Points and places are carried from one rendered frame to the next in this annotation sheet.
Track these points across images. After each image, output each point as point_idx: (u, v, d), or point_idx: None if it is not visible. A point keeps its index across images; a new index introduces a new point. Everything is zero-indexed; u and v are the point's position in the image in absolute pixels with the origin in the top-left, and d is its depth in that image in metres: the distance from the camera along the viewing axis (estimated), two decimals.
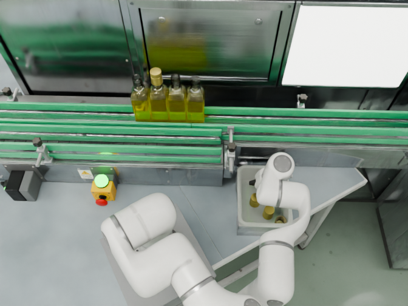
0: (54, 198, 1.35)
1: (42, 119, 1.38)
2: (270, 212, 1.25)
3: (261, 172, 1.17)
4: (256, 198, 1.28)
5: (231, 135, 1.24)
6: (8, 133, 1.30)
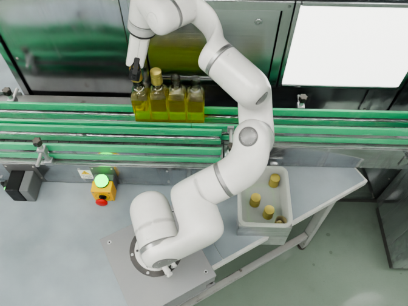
0: (54, 198, 1.35)
1: (42, 119, 1.38)
2: (270, 212, 1.25)
3: (136, 38, 0.97)
4: (256, 198, 1.28)
5: (231, 135, 1.24)
6: (8, 133, 1.30)
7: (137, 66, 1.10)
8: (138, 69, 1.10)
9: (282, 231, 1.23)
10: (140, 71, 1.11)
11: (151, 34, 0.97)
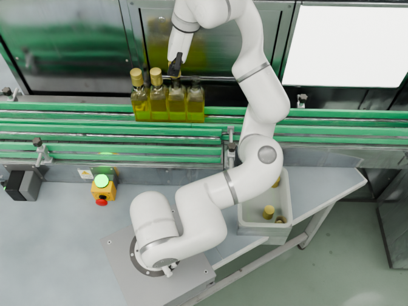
0: (54, 198, 1.35)
1: (42, 119, 1.38)
2: (270, 212, 1.25)
3: (181, 32, 0.95)
4: (175, 62, 1.09)
5: (231, 135, 1.24)
6: (8, 133, 1.30)
7: (138, 70, 1.12)
8: (139, 73, 1.11)
9: (282, 231, 1.23)
10: (141, 75, 1.12)
11: (196, 28, 0.96)
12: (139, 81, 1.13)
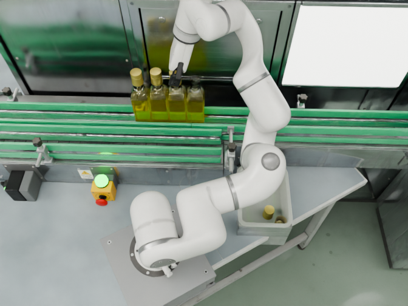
0: (54, 198, 1.35)
1: (42, 119, 1.38)
2: (270, 212, 1.25)
3: (182, 43, 0.98)
4: (175, 71, 1.12)
5: (231, 135, 1.24)
6: (8, 133, 1.30)
7: (138, 70, 1.12)
8: (139, 73, 1.11)
9: (282, 231, 1.23)
10: (141, 75, 1.12)
11: (197, 40, 0.98)
12: (139, 81, 1.13)
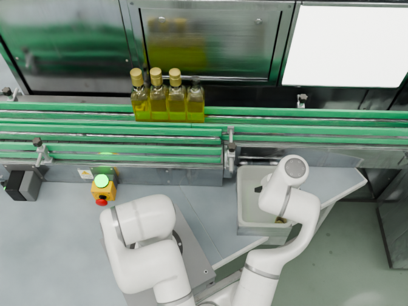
0: (54, 198, 1.35)
1: (42, 119, 1.38)
2: None
3: (269, 178, 1.02)
4: (175, 71, 1.12)
5: (231, 135, 1.24)
6: (8, 133, 1.30)
7: (138, 70, 1.12)
8: (139, 73, 1.11)
9: (282, 231, 1.23)
10: (141, 75, 1.12)
11: None
12: (139, 81, 1.13)
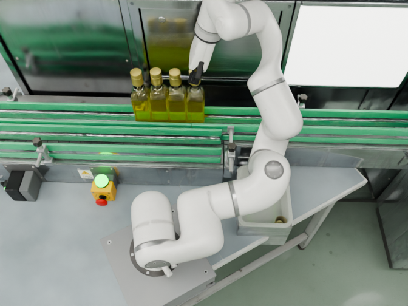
0: (54, 198, 1.35)
1: (42, 119, 1.38)
2: None
3: (203, 42, 0.97)
4: (175, 71, 1.12)
5: (231, 135, 1.24)
6: (8, 133, 1.30)
7: (138, 70, 1.12)
8: (139, 73, 1.11)
9: (282, 231, 1.23)
10: (141, 75, 1.12)
11: (218, 39, 0.97)
12: (139, 81, 1.13)
